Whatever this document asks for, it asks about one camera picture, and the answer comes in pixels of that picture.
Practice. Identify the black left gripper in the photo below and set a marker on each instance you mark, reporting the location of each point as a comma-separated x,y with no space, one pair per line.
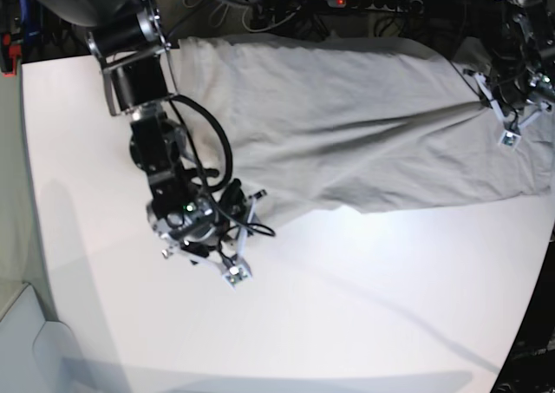
523,95

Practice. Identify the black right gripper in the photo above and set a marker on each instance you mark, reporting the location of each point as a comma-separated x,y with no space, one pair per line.
230,198

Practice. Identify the grey t-shirt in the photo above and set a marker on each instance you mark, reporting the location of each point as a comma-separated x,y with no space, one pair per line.
378,125

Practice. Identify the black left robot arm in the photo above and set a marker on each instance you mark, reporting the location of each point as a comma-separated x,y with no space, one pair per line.
519,37

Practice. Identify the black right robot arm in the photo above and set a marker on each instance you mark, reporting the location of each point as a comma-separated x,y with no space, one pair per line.
126,38

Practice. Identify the black power strip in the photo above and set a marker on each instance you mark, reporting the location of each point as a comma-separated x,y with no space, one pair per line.
395,6

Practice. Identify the red and black clamp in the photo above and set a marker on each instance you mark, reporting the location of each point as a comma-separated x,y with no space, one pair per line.
11,53

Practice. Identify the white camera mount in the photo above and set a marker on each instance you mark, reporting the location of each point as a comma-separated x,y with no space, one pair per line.
512,130
202,234

